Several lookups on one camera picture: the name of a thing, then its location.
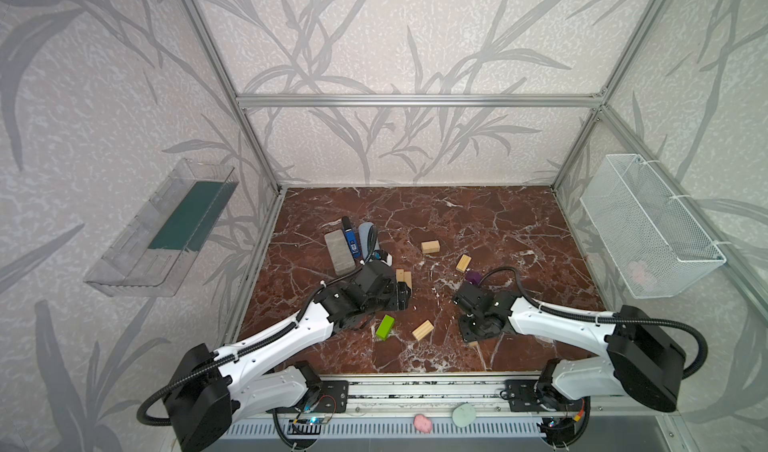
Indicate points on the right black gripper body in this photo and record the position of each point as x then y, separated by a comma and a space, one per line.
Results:
468, 327

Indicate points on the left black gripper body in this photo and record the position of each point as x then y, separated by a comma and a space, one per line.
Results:
394, 287

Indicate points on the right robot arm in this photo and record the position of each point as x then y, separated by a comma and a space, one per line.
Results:
630, 354

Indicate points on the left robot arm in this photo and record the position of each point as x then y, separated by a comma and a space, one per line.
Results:
244, 362

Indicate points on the purple block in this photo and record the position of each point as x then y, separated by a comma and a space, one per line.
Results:
474, 278

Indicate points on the green block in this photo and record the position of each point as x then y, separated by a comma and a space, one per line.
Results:
385, 327

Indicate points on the grey sponge block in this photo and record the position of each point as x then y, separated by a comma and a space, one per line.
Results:
339, 252

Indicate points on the grey blue oval case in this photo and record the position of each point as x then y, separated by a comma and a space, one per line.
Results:
369, 242

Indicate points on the blue black marker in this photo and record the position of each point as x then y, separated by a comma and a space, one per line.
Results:
351, 238

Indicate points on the green putty blob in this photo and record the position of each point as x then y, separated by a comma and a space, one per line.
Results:
463, 415

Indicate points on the pink putty blob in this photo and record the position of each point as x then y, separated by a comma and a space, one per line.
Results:
423, 424

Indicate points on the pink object in basket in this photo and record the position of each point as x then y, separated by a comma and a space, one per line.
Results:
641, 275

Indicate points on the green sheet in bin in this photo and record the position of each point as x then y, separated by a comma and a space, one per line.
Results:
194, 218

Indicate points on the aluminium front rail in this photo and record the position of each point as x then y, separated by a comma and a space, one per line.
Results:
386, 395

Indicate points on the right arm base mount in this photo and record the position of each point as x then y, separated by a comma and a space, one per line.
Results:
529, 395

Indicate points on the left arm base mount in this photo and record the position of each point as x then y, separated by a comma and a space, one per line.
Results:
329, 397

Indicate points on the white wire basket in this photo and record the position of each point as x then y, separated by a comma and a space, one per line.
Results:
639, 218

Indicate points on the clear plastic wall bin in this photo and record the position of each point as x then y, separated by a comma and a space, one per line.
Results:
154, 253

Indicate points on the aluminium cage frame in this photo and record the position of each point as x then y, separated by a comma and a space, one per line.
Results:
419, 92

